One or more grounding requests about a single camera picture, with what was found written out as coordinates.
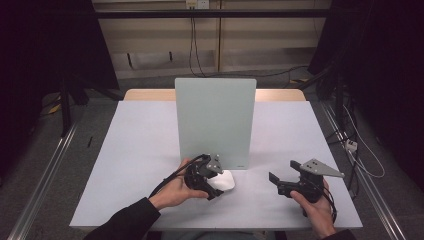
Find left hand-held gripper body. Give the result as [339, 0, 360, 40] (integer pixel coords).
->
[183, 153, 224, 192]

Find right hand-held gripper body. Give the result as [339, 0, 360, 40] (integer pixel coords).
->
[277, 158, 346, 204]

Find white board eraser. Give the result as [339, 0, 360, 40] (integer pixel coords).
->
[206, 169, 236, 192]

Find pale green glass whiteboard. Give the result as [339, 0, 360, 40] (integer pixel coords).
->
[174, 77, 258, 171]

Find person's right hand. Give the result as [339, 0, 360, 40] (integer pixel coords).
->
[289, 179, 337, 240]

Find person's left hand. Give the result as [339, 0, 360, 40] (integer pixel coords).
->
[148, 158, 209, 211]

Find white power strip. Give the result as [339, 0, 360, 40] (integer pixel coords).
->
[345, 138, 359, 153]

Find pale grey table cover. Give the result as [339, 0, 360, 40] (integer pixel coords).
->
[69, 99, 364, 231]

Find black metal stand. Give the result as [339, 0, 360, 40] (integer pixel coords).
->
[58, 71, 125, 138]
[299, 62, 355, 135]

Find black horizontal bar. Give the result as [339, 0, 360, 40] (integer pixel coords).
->
[94, 8, 335, 20]

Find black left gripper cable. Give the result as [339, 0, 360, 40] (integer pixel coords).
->
[148, 153, 209, 199]

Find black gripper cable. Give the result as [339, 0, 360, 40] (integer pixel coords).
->
[320, 185, 338, 224]
[148, 153, 209, 199]

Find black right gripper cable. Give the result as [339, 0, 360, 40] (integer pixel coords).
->
[320, 185, 338, 224]

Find metal floor rail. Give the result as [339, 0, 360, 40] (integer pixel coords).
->
[319, 100, 407, 240]
[7, 122, 80, 240]

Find white floor cable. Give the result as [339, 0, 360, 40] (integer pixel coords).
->
[342, 104, 386, 179]

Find black floor cable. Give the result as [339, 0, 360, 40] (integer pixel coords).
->
[199, 65, 310, 80]

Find black wall cables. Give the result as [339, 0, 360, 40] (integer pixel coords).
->
[188, 16, 208, 78]

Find vertical wall pipe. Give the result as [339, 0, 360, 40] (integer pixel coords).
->
[217, 0, 223, 73]

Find white wall outlet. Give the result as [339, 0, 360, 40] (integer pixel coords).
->
[185, 0, 211, 10]

